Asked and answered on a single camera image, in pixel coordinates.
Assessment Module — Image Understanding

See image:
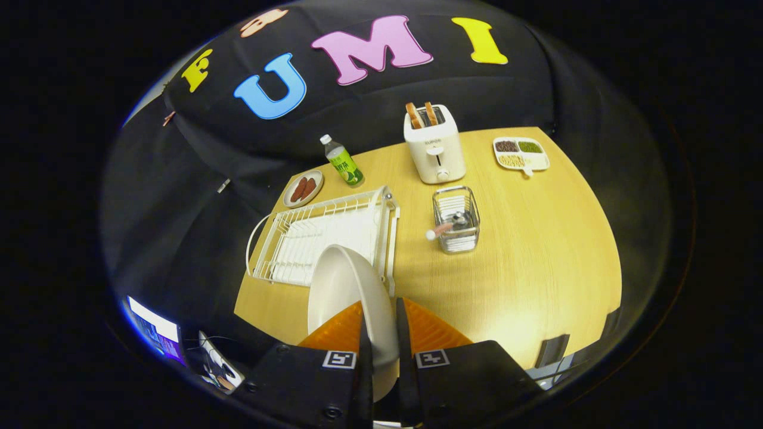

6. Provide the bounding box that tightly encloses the green label drink bottle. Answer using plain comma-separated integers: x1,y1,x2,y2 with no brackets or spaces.
320,134,365,187

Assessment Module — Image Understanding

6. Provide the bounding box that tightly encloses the computer monitor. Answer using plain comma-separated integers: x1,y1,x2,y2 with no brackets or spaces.
122,296,185,364

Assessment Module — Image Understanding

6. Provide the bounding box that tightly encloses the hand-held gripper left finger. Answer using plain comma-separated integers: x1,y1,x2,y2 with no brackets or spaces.
229,300,375,429

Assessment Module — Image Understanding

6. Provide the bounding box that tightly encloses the metal wire basket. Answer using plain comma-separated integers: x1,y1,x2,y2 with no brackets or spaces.
432,185,481,254

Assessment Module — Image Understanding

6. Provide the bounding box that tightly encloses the white wire dish rack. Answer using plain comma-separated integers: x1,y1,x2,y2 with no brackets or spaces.
246,185,401,297

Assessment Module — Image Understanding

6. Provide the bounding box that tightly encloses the black backdrop cloth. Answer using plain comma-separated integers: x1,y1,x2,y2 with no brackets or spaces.
101,0,674,358

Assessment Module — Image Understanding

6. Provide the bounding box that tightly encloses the white divided dish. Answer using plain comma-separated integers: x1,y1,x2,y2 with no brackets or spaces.
492,136,550,178

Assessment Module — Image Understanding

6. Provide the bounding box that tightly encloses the white plate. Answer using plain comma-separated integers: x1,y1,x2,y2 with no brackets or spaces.
307,244,400,403

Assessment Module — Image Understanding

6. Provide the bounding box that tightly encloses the small beige plate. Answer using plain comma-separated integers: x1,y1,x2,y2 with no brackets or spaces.
283,169,324,209

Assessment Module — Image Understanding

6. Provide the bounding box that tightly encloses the white toaster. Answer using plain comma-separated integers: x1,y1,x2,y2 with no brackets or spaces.
404,104,467,185

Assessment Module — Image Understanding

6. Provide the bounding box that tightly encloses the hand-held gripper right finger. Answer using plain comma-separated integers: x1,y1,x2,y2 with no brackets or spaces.
395,297,546,429

